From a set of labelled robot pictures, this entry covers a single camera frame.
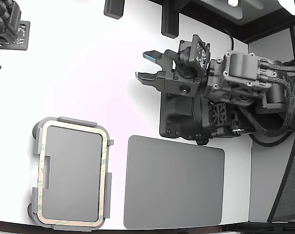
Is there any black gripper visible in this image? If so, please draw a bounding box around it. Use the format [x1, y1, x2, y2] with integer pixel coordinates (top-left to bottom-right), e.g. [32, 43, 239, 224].
[134, 49, 213, 98]

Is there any beige adhesive rectangular frame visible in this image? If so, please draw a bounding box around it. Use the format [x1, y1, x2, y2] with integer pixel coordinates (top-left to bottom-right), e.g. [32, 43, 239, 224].
[36, 123, 109, 224]

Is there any grey flat rectangular plate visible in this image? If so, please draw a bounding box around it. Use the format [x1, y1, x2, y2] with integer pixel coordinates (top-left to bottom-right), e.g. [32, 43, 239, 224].
[123, 135, 226, 230]

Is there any black stand foot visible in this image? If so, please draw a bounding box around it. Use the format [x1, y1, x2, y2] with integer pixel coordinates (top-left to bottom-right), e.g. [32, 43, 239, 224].
[161, 0, 181, 39]

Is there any grey stand foot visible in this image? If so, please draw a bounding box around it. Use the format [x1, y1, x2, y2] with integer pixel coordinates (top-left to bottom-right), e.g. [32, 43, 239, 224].
[103, 0, 126, 20]

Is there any black circuit board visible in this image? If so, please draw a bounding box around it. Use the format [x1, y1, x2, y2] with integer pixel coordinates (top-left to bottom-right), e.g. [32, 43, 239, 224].
[0, 20, 31, 51]

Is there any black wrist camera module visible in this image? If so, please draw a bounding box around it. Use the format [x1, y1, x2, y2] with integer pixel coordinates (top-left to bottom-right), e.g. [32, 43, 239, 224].
[176, 35, 211, 78]

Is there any thin black cable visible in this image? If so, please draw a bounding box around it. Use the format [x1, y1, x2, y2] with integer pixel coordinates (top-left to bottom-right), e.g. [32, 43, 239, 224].
[221, 27, 235, 53]

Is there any dark shelf frame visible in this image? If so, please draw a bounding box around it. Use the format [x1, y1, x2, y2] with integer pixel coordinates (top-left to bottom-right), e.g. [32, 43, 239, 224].
[179, 0, 295, 44]

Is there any black braided cable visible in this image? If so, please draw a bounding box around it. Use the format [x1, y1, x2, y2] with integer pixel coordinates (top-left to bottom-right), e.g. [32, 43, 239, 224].
[237, 73, 295, 137]
[258, 59, 295, 74]

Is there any grey frame holder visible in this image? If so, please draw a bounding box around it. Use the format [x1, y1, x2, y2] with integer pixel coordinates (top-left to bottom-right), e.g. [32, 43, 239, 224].
[27, 116, 114, 232]

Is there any black camera device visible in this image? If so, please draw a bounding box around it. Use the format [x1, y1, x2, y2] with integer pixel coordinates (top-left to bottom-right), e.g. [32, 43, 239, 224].
[0, 0, 22, 74]

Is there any black diagonal enclosure strut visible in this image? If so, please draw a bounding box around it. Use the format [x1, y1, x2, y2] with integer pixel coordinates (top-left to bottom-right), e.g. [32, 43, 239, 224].
[268, 131, 295, 223]

